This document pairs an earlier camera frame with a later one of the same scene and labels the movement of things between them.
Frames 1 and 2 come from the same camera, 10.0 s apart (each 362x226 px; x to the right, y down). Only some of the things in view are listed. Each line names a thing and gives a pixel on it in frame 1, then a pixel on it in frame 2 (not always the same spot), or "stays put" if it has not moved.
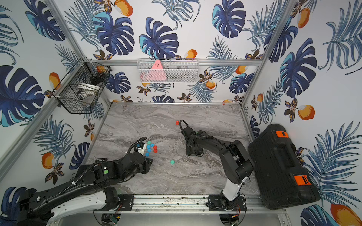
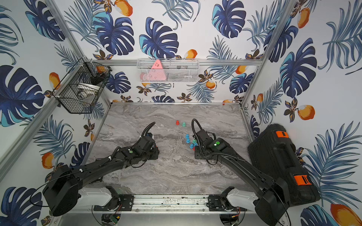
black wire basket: (80, 85) stays put
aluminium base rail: (175, 203) stays put
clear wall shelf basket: (168, 70) stays put
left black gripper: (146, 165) → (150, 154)
